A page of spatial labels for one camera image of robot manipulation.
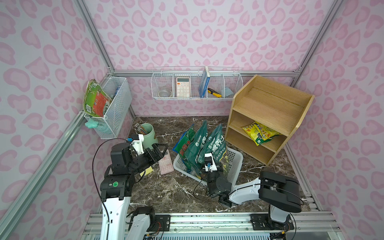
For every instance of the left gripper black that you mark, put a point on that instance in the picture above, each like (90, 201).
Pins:
(151, 154)

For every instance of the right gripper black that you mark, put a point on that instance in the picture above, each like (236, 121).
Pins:
(210, 172)

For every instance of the dark green soil bag front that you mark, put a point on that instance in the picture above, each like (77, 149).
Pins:
(216, 145)

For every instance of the dark green soil bag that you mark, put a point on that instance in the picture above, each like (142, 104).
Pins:
(194, 149)
(216, 145)

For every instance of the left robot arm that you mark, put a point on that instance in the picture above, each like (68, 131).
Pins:
(117, 188)

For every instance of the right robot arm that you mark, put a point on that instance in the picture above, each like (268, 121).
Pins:
(280, 192)

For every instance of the yellow fertilizer packet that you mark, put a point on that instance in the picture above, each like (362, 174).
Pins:
(260, 133)

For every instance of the wooden shelf unit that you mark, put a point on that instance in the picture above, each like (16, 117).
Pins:
(277, 106)

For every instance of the yellow sticky note pad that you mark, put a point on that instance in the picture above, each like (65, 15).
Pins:
(146, 171)

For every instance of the pink calculator on table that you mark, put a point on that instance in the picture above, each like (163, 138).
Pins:
(166, 164)

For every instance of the mint green pen cup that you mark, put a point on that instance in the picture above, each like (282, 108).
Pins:
(150, 138)

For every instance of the coloured pencils in cup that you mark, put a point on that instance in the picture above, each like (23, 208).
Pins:
(139, 129)

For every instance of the mint green sponge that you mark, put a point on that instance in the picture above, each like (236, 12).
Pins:
(91, 124)

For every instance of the clear tape roll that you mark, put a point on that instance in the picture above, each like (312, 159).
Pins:
(165, 93)

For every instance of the green red seed packet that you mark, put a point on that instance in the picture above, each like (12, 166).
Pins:
(96, 102)

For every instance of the pink white calculator in rack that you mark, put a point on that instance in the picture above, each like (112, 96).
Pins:
(183, 87)

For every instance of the yellow utility knife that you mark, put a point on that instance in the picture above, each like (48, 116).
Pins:
(214, 93)

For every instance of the blue book in rack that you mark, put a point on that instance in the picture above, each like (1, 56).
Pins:
(203, 87)

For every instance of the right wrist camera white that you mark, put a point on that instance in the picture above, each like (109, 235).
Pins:
(210, 164)

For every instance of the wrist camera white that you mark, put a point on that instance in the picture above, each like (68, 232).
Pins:
(136, 140)
(210, 164)

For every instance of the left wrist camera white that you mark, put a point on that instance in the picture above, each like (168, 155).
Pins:
(136, 140)

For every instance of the white wire basket left wall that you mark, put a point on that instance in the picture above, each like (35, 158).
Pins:
(110, 125)

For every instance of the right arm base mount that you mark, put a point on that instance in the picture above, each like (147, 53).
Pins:
(264, 222)

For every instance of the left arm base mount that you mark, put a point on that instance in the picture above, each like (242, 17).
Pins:
(156, 223)

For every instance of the white wire rack back wall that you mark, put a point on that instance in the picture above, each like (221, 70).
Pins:
(218, 81)

